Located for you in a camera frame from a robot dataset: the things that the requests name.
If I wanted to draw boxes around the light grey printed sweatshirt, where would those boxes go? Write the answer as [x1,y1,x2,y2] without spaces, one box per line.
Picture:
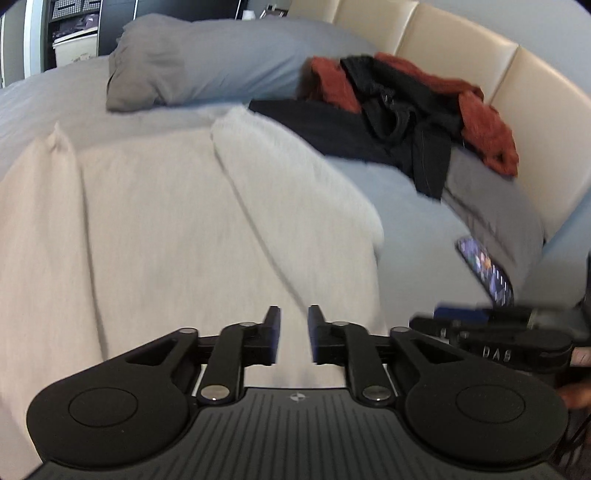
[0,121,386,462]

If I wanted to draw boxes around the beige padded headboard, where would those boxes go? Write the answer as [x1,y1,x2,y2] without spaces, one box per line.
[286,0,591,245]

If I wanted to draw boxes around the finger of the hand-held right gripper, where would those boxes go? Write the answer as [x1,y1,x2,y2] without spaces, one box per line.
[410,318,462,344]
[434,306,532,324]

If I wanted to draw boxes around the white storage box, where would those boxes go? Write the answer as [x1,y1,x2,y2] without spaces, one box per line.
[52,27,100,70]

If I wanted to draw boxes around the smartphone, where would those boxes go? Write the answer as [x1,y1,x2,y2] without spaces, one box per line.
[455,234,515,309]

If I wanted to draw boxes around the grey pillow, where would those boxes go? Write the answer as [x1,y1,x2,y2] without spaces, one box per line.
[105,13,382,112]
[441,147,546,296]

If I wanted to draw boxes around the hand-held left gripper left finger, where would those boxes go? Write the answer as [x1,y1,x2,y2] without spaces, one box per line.
[124,305,281,407]

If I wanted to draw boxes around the person's right hand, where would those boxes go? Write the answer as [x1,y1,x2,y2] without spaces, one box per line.
[556,345,591,411]

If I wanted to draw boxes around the purple folded clothes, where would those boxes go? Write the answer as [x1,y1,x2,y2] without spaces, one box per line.
[53,14,100,40]

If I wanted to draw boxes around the black garment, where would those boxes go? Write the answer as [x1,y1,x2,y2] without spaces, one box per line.
[341,54,466,200]

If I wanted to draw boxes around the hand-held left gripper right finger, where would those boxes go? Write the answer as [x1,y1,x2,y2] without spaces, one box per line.
[308,305,467,407]

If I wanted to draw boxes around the rust red fleece garment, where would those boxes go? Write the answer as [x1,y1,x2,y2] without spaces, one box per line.
[298,52,520,177]

